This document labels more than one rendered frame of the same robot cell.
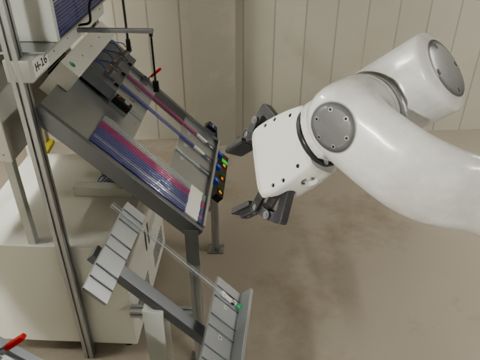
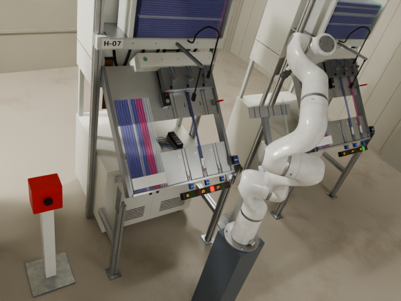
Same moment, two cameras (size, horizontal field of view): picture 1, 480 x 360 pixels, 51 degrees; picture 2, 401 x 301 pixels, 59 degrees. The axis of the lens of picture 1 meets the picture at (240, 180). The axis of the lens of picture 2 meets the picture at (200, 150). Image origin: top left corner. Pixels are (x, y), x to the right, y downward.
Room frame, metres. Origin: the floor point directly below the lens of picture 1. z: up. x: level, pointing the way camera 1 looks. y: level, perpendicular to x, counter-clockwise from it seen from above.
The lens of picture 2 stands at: (-0.68, -0.93, 2.08)
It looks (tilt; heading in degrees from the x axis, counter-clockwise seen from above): 36 degrees down; 47
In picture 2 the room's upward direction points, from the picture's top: 16 degrees clockwise
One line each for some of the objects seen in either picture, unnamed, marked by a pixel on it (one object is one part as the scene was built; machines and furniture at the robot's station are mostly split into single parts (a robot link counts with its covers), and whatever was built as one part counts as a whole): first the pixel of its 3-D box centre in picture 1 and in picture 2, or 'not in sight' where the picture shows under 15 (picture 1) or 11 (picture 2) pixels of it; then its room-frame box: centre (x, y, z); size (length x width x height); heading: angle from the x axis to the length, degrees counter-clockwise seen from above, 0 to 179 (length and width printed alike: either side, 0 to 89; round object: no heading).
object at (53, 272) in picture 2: not in sight; (48, 233); (-0.37, 0.41, 0.39); 0.24 x 0.24 x 0.78; 87
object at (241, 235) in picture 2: not in sight; (246, 224); (0.41, -0.23, 0.79); 0.19 x 0.19 x 0.18
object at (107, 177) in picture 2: not in sight; (135, 166); (0.37, 0.83, 0.31); 0.70 x 0.65 x 0.62; 177
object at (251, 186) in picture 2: not in sight; (253, 193); (0.39, -0.21, 1.00); 0.19 x 0.12 x 0.24; 138
